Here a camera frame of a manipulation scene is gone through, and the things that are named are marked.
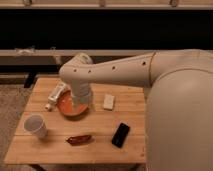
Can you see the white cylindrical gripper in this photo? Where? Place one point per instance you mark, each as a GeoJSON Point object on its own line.
{"type": "Point", "coordinates": [85, 99]}

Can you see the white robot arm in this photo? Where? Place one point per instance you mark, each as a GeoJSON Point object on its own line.
{"type": "Point", "coordinates": [179, 107]}

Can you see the orange bowl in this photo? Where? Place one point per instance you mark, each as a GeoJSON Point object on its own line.
{"type": "Point", "coordinates": [66, 106]}

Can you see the white rectangular block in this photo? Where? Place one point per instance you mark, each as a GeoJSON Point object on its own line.
{"type": "Point", "coordinates": [108, 103]}

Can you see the red sausage packet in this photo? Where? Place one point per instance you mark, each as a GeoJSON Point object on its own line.
{"type": "Point", "coordinates": [76, 140]}

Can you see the wooden table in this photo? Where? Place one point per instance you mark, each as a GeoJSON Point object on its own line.
{"type": "Point", "coordinates": [101, 124]}

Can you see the black smartphone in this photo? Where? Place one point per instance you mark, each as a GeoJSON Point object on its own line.
{"type": "Point", "coordinates": [120, 135]}

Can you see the white paper cup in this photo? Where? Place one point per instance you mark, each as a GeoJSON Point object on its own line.
{"type": "Point", "coordinates": [35, 125]}

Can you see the wooden bench rail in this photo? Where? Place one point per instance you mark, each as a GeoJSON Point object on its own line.
{"type": "Point", "coordinates": [53, 56]}

